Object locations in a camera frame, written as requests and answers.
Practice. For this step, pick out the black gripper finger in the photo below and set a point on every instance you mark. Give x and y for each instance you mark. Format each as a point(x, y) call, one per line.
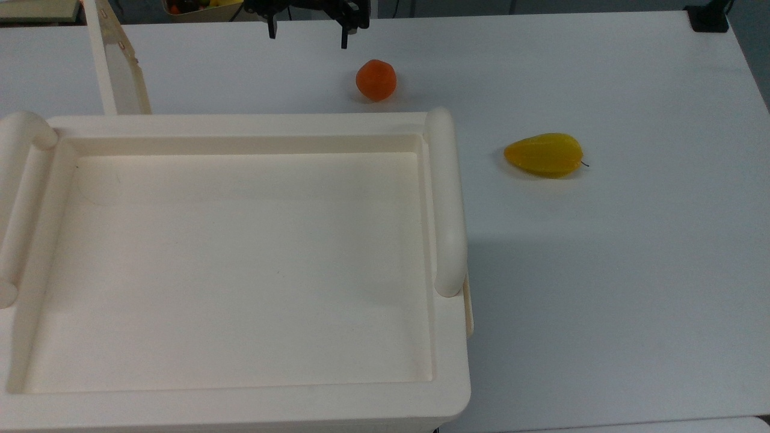
point(272, 24)
point(355, 15)

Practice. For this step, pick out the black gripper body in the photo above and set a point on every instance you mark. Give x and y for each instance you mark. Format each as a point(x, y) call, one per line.
point(308, 3)

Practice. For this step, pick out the cream cabinet door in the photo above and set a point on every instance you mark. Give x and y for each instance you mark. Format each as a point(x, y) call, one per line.
point(101, 66)

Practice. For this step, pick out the cream plastic storage cabinet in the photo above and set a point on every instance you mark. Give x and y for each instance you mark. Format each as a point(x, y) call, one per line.
point(240, 270)

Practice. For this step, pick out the orange toy mandarin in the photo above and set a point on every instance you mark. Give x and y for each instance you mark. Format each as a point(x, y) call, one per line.
point(376, 79)

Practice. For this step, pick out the basket of toy fruit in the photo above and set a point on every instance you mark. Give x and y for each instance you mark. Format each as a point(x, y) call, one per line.
point(198, 9)

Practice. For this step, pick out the yellow toy starfruit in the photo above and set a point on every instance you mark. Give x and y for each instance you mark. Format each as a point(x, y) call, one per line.
point(544, 155)

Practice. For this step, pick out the beige board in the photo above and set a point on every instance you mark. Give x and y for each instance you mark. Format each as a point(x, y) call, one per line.
point(36, 11)

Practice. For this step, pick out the black table clamp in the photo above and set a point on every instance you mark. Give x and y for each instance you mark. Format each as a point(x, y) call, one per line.
point(710, 18)

